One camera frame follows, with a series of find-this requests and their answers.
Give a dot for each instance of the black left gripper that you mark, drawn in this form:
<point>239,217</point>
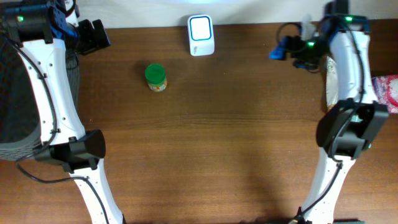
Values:
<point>94,42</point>

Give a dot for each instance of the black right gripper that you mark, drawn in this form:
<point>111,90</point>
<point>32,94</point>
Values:
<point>300,43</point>

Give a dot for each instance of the white gold cap tube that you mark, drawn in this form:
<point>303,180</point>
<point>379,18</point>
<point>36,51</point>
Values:
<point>331,84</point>

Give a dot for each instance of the green lid glass jar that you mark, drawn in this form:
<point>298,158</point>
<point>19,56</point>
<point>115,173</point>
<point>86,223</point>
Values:
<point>156,77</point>

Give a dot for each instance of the purple red snack bag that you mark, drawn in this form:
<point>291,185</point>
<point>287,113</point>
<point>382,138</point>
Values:
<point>385,88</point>

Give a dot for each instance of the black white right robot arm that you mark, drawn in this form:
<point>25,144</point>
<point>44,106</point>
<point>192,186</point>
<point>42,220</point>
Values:
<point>353,122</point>

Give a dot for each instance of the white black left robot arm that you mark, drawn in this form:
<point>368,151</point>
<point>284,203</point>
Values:
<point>82,159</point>

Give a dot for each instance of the white barcode scanner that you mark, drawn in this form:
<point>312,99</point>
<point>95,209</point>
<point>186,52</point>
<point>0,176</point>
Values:
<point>201,35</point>

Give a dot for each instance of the grey plastic mesh basket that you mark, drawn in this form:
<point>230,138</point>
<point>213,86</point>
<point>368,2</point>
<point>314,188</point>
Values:
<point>38,108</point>

